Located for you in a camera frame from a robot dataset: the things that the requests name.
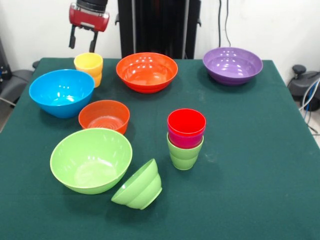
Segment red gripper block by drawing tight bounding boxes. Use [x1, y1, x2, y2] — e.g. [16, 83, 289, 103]
[68, 6, 110, 53]

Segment yellow cup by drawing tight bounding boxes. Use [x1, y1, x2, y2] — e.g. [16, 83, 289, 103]
[73, 52, 104, 89]

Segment blue bowl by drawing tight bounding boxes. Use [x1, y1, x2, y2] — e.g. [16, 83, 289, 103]
[28, 69, 95, 119]

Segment large orange bowl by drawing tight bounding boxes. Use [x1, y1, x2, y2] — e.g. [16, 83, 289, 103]
[115, 52, 179, 94]

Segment small orange bowl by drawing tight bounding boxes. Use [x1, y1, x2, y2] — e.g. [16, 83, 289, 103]
[77, 99, 131, 135]

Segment large green bowl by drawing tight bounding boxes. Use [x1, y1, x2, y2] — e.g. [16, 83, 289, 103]
[49, 127, 133, 195]

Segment red cup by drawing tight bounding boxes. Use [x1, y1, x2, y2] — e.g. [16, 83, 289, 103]
[167, 108, 207, 137]

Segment purple cup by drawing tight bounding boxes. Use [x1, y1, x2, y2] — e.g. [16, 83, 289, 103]
[167, 124, 206, 149]

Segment large purple bowl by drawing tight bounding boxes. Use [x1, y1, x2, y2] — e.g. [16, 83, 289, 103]
[202, 47, 264, 87]

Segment green cup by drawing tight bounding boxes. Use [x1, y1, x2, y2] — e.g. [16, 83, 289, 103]
[166, 132, 205, 171]

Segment small green bowl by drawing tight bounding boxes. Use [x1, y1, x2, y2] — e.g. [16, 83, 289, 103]
[111, 158, 163, 211]

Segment black machine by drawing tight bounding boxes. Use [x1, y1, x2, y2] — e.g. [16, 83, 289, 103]
[0, 34, 12, 83]

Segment dark green tablecloth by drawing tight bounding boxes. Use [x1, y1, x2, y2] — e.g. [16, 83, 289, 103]
[0, 57, 320, 240]

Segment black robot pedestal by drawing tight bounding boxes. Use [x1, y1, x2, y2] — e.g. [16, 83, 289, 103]
[114, 0, 202, 60]

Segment black wall cable with plug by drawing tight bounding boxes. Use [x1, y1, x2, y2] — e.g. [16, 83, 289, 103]
[216, 0, 224, 50]

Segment thin black wall cable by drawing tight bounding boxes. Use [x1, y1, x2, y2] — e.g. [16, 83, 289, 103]
[224, 0, 232, 49]

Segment blue and white cables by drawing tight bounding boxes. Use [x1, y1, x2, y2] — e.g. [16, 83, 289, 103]
[298, 79, 320, 136]

